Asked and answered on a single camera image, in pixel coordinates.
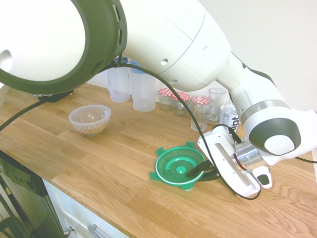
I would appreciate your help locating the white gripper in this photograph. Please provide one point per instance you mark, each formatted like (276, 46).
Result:
(223, 158)

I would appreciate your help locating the green round container lid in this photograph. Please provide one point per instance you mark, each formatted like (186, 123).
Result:
(171, 161)

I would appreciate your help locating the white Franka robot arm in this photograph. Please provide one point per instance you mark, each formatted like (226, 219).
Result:
(161, 37)

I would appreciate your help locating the glass jar red checkered lid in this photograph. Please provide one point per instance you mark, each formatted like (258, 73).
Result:
(179, 109)
(164, 99)
(204, 99)

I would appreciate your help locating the clear pitcher light blue lid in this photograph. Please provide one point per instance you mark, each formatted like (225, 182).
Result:
(143, 94)

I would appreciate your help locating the clear pitcher dark navy lid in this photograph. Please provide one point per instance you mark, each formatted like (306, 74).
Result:
(119, 84)

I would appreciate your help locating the clear plastic food bowl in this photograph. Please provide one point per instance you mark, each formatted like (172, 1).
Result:
(79, 119)

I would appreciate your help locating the faceted glass tumbler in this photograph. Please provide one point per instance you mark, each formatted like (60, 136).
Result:
(206, 119)

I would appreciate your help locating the hint water bottle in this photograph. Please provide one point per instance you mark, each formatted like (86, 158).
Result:
(227, 119)

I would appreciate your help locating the tall footed drinking glass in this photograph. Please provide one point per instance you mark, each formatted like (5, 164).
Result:
(217, 99)

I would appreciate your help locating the oat cereal rings pile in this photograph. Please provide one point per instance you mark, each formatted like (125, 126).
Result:
(92, 129)

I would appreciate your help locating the small metal cabinet knob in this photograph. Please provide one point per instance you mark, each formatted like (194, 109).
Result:
(68, 231)

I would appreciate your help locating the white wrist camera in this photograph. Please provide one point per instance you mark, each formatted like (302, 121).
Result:
(263, 178)

